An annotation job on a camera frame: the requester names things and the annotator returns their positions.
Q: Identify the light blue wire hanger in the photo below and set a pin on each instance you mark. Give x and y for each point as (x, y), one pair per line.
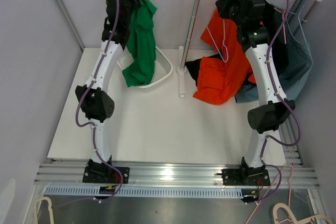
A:
(223, 43)

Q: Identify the right black mount plate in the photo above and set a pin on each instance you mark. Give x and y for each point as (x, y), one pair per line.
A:
(238, 177)

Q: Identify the blue wire hanger right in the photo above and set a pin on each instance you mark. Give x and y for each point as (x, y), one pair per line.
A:
(300, 22)

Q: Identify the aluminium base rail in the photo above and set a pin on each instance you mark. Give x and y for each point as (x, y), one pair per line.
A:
(152, 174)

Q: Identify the left black mount plate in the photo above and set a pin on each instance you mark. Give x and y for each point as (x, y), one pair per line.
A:
(105, 175)

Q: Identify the orange t shirt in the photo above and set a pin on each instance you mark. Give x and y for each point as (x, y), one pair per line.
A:
(214, 85)

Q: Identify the white plastic basket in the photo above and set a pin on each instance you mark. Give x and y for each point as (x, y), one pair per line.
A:
(163, 69)

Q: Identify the white slotted cable duct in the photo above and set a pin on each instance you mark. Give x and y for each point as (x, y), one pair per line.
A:
(133, 191)

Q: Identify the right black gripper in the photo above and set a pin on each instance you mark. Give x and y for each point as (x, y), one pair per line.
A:
(222, 4)

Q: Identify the green t shirt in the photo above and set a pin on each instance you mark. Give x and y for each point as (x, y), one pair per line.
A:
(141, 45)

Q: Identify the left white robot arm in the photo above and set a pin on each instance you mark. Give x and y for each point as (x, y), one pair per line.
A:
(93, 98)

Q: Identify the black mount plate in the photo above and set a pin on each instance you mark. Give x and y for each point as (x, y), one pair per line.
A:
(238, 177)
(105, 175)

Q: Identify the beige hanger on floor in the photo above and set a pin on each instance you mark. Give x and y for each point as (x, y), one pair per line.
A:
(292, 218)

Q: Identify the grey blue t shirt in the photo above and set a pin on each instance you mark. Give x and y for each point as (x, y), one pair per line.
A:
(294, 77)

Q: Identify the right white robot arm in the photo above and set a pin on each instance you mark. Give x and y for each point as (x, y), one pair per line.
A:
(274, 107)

